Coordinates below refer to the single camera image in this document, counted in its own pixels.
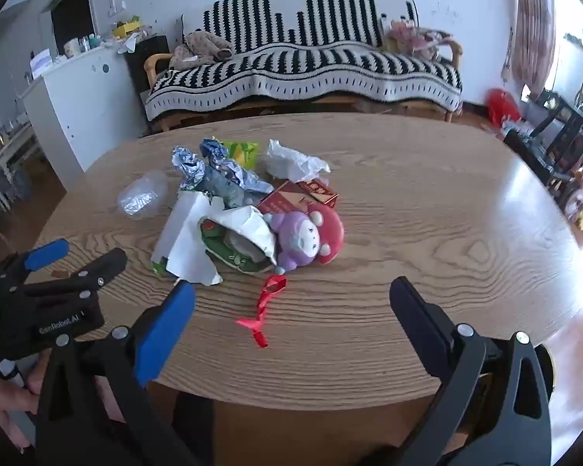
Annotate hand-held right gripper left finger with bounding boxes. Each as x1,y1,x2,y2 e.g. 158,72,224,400
35,282,209,466

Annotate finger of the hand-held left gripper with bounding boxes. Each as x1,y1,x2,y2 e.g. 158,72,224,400
0,239,70,285
14,247,128,302

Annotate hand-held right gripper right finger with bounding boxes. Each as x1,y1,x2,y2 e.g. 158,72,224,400
364,276,552,466

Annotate clear plastic container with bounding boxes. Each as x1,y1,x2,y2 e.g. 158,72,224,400
117,171,168,218

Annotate green white food bag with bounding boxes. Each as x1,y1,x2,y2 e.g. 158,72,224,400
199,216,278,273

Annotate red ribbon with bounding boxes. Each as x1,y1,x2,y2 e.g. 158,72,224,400
236,274,288,349

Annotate blue silver foil wrapper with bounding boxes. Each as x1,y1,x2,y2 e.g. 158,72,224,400
197,138,273,207

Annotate red cardboard box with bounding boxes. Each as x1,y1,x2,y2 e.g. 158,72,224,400
257,179,340,217

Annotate green yellow packet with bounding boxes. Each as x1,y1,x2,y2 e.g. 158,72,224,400
211,140,259,170

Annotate white tissue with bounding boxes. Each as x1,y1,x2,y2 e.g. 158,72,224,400
264,139,331,180

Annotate person's left hand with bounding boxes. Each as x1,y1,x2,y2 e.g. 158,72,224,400
0,349,52,453

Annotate black table leg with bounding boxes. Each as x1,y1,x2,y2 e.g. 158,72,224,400
174,391,215,466

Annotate white shelf rack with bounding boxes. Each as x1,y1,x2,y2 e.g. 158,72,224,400
0,116,35,214

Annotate white cabinet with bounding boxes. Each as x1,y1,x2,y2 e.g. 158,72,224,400
22,36,149,173

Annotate white box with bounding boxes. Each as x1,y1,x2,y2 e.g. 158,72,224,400
29,49,54,78

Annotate black side cabinet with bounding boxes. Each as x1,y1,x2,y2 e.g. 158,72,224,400
124,35,171,103

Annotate wooden sofa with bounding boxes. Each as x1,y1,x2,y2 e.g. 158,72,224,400
143,39,464,133

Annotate brown plush toy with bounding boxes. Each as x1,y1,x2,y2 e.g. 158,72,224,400
169,30,234,71

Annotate yellow green items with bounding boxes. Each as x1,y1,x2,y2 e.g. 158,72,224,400
113,16,144,38

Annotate grey patterned sofa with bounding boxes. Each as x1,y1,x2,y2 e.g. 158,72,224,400
143,0,463,122

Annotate pink toy on sofa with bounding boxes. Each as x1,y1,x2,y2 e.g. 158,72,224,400
384,18,455,59

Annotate patterned curtain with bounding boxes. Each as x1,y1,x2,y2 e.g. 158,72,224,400
514,0,557,100

